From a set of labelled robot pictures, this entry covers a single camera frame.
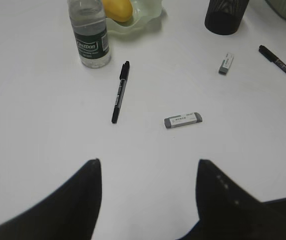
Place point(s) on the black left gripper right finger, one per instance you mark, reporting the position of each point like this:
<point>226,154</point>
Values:
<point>228,212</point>

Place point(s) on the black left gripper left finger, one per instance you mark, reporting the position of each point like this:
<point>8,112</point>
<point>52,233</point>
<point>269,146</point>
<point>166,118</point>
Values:
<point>70,212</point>

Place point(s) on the black marker pen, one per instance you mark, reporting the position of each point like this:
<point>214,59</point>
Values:
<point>272,58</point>
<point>121,90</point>

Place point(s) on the clear water bottle green label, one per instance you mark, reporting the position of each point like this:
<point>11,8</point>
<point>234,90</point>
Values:
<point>88,22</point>

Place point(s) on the yellow mango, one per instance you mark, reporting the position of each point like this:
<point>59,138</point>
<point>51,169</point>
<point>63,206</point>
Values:
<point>118,10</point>

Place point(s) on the grey white eraser left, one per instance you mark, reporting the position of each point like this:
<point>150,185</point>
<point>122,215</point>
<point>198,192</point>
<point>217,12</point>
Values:
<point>182,120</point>

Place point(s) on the grey white eraser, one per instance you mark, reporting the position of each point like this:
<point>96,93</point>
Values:
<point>182,120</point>
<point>226,64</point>

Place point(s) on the grey white eraser middle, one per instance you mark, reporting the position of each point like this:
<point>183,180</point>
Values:
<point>226,64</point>

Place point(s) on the black mesh pen holder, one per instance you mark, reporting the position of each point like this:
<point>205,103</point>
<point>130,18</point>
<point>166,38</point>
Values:
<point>224,17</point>

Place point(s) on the pale green wavy plate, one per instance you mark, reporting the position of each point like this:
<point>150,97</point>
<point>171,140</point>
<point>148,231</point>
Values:
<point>143,12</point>

